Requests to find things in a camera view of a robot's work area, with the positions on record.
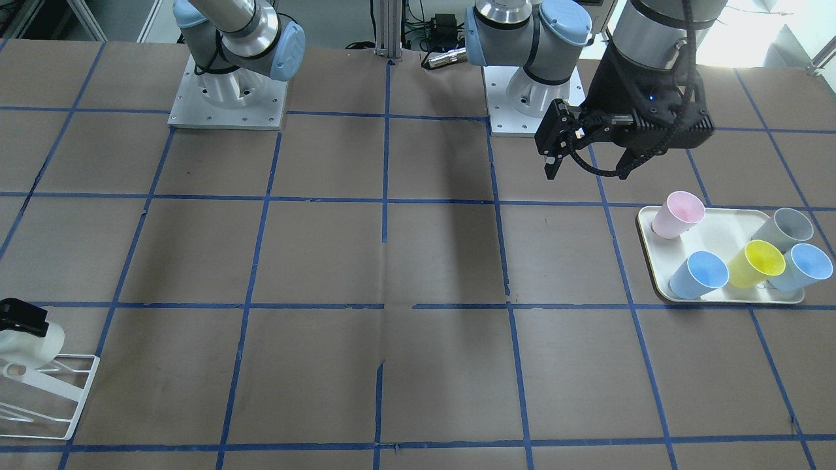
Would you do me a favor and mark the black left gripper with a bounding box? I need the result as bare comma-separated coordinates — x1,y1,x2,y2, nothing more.
534,44,714,180

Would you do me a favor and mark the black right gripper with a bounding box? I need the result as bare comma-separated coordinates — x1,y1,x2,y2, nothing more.
1,298,50,338

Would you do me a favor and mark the white plastic cup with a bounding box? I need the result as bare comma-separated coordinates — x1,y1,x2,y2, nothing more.
1,323,65,368

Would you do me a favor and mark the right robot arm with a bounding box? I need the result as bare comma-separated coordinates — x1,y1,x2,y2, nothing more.
173,1,306,82

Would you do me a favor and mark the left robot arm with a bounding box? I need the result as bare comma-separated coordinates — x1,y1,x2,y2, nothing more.
464,1,726,180

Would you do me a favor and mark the pink plastic cup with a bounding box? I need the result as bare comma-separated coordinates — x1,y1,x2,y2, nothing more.
651,191,705,239

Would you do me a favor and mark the light blue cup near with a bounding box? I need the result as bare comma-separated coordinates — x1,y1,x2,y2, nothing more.
668,251,730,300

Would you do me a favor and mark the light blue cup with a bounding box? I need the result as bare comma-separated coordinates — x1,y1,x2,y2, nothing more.
668,251,730,300
767,243,834,291

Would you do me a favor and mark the yellow plastic cup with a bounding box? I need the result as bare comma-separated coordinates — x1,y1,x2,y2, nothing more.
728,239,786,289

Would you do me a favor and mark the grey plastic cup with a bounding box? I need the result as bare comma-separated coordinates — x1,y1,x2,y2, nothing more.
750,208,813,253

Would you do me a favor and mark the light blue cup far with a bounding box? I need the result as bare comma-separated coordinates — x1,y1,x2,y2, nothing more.
767,243,834,291

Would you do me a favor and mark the cream plastic tray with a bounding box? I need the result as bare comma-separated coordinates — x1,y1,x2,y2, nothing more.
636,206,805,305

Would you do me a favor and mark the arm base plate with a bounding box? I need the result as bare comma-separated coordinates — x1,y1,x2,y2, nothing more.
483,59,585,137
167,57,289,131

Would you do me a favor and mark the white wire cup rack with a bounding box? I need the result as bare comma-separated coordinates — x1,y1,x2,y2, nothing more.
2,354,101,441

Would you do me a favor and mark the silver cable connector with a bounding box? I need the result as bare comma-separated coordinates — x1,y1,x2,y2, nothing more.
421,47,468,71

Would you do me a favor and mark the aluminium frame post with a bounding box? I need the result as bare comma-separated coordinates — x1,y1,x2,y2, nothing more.
372,0,404,63

